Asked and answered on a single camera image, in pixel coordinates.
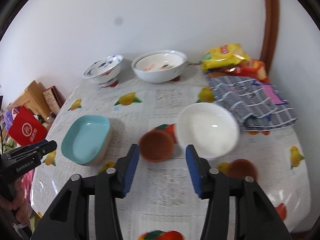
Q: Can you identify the lemon print inner bowl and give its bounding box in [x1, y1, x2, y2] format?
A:
[135, 53, 184, 72]

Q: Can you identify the person left hand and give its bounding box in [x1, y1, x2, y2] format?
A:
[1, 178, 33, 226]

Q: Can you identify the brown wooden door frame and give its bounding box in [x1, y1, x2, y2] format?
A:
[260, 0, 279, 74]

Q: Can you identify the fruit print tablecloth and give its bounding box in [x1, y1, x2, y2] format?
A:
[30, 66, 311, 239]

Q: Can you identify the grey checkered cloth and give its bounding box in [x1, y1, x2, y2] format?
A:
[206, 72, 298, 132]

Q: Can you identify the green square plate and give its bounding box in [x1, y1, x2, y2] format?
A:
[90, 129, 112, 165]

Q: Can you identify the wooden board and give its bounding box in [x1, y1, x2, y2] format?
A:
[7, 80, 51, 122]

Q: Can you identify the red paper bag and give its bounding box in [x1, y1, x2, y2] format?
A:
[8, 106, 47, 146]

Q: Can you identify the large white bowl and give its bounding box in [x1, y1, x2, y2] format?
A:
[131, 50, 187, 83]

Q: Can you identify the yellow chips bag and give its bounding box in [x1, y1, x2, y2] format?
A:
[202, 43, 251, 72]

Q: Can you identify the white ceramic bowl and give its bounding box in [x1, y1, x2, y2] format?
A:
[175, 102, 240, 160]

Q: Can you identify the blue square plate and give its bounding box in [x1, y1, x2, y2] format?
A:
[61, 115, 111, 166]

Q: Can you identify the brown clay cup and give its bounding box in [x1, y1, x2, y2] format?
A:
[139, 130, 174, 163]

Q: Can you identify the blue crane pattern bowl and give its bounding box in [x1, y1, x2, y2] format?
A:
[82, 54, 123, 86]

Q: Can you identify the red chips bag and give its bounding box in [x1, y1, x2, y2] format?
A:
[219, 59, 270, 83]

